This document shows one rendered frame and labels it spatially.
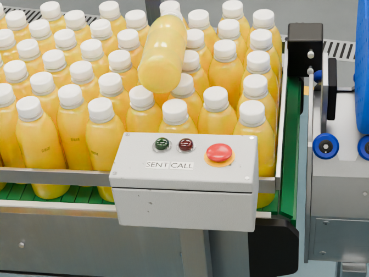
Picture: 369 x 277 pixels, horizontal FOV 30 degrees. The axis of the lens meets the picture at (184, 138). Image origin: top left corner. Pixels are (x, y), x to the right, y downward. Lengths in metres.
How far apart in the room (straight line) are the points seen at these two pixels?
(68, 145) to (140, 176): 0.27
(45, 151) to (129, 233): 0.20
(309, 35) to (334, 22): 2.01
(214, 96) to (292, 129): 0.28
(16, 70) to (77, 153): 0.18
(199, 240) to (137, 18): 0.47
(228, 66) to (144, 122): 0.19
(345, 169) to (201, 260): 0.30
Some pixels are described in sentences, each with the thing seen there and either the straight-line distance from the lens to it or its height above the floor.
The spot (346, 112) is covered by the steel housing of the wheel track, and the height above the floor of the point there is 0.93.
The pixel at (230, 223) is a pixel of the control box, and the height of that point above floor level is 1.02.
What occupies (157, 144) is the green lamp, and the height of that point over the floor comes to 1.11.
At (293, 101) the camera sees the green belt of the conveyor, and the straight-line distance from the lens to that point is 1.40.
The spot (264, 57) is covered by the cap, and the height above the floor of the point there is 1.09.
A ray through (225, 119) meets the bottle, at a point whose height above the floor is 1.05.
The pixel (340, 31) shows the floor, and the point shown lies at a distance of 3.34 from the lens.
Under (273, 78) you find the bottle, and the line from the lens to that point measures 1.19.
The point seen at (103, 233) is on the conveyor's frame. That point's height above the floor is 0.85.
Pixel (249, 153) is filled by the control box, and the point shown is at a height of 1.10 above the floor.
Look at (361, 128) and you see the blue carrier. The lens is 1.15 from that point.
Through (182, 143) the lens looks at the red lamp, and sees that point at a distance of 0.98.
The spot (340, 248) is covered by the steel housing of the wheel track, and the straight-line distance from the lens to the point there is 1.40.
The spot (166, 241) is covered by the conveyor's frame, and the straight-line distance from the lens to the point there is 1.21.
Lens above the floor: 1.74
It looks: 40 degrees down
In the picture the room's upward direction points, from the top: 7 degrees counter-clockwise
